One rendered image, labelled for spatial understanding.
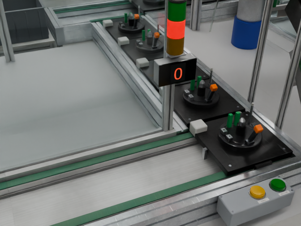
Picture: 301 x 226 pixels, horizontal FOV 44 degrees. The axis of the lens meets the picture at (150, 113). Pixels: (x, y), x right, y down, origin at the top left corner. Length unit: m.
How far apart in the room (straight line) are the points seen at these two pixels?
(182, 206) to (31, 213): 0.42
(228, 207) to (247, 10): 1.23
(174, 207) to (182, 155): 0.27
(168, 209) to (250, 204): 0.22
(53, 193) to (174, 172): 0.37
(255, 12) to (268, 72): 0.33
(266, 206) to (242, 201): 0.07
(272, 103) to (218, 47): 0.56
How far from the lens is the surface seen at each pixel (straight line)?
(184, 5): 1.03
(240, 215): 1.07
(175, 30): 1.05
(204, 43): 2.14
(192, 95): 1.41
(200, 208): 1.08
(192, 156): 1.25
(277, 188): 1.12
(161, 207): 1.04
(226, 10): 2.51
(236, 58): 2.00
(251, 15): 2.05
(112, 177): 1.17
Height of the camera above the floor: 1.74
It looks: 35 degrees down
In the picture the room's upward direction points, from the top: 1 degrees clockwise
